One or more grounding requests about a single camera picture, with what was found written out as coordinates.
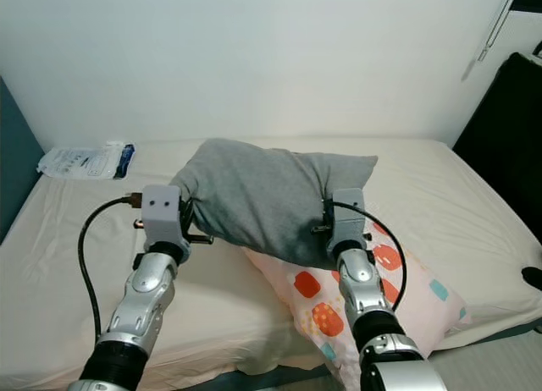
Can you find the grey pillow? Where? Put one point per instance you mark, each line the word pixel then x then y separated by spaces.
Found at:
pixel 262 192

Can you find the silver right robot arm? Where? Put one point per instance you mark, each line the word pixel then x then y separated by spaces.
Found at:
pixel 360 289

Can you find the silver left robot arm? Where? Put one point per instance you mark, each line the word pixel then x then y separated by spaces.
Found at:
pixel 148 298

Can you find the pink patterned pillow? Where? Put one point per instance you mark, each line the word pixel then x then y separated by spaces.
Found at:
pixel 313 306

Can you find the mattress with beige sheet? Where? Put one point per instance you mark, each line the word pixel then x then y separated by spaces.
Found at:
pixel 68 247

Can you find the white plastic wipes packet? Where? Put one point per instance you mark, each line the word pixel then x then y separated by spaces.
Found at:
pixel 85 161

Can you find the teal upholstered headboard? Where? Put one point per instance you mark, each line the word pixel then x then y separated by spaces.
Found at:
pixel 17 162

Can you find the small black object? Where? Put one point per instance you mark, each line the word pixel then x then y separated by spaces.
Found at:
pixel 533 278

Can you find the white blind wand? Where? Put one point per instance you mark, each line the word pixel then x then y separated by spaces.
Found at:
pixel 500 23

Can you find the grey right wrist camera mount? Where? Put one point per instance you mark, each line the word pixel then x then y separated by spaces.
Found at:
pixel 347 222

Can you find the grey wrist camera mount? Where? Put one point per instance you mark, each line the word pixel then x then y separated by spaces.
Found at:
pixel 347 222
pixel 161 212

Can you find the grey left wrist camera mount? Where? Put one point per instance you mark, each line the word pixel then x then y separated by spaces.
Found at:
pixel 161 212

